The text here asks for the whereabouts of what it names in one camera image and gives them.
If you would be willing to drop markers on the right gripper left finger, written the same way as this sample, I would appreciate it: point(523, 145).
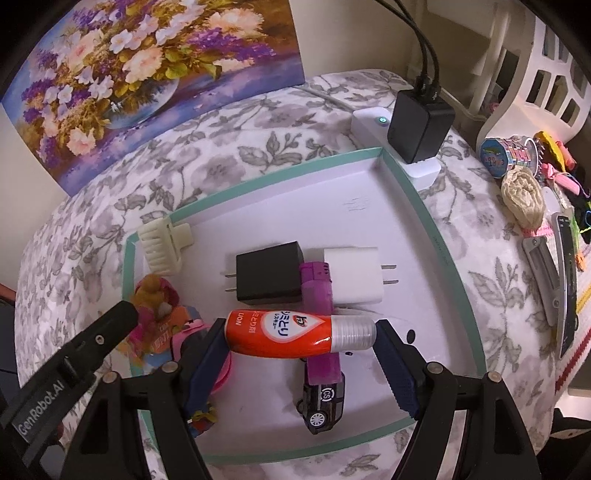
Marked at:
point(108, 443)

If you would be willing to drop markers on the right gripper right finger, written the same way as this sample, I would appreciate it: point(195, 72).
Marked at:
point(495, 442)

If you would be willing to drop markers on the colourful block puzzle cube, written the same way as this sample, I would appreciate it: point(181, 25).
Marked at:
point(201, 417)

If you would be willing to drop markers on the pink wristband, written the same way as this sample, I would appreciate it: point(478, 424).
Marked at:
point(203, 355)

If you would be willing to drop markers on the brown pink puppy toy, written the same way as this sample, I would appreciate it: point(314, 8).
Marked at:
point(154, 299)

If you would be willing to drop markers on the black toy car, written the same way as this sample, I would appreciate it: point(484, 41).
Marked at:
point(323, 399)

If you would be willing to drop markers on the orange glue bottle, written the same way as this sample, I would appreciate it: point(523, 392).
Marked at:
point(289, 334)

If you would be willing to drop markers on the cream hair claw clip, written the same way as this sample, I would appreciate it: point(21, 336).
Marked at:
point(162, 244)

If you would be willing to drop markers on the white wall charger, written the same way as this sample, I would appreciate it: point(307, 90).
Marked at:
point(357, 275)

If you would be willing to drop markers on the purple lighter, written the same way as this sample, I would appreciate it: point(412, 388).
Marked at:
point(318, 313)

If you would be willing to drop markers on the black wall charger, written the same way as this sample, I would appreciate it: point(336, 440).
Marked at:
point(268, 276)

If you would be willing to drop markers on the orange blue utility knife toy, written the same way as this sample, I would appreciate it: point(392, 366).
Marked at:
point(179, 319)

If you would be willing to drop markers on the grey floral tablecloth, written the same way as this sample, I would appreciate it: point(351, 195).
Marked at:
point(71, 269)

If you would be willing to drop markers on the striped crochet mat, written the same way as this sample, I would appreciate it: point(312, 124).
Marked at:
point(572, 361)

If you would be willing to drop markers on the silver hair clip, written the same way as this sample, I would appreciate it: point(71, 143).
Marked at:
point(545, 274)

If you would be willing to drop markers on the beige mesh roll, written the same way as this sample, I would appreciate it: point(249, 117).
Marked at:
point(523, 197)

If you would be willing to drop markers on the teal shallow tray box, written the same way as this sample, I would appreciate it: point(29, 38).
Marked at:
point(280, 242)

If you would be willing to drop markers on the pile of colourful hair accessories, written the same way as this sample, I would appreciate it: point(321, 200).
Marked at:
point(560, 168)

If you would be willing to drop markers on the colourful washi tape roll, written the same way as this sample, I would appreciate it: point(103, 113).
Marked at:
point(500, 155)

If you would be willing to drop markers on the black power adapter plugged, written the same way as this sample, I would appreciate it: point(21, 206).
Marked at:
point(418, 128)

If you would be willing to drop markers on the floral painting canvas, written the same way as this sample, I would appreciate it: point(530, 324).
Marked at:
point(86, 82)

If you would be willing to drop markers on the white power strip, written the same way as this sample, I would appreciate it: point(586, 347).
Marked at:
point(370, 127)

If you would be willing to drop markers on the white cutout shelf rack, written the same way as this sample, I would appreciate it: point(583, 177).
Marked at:
point(548, 92)

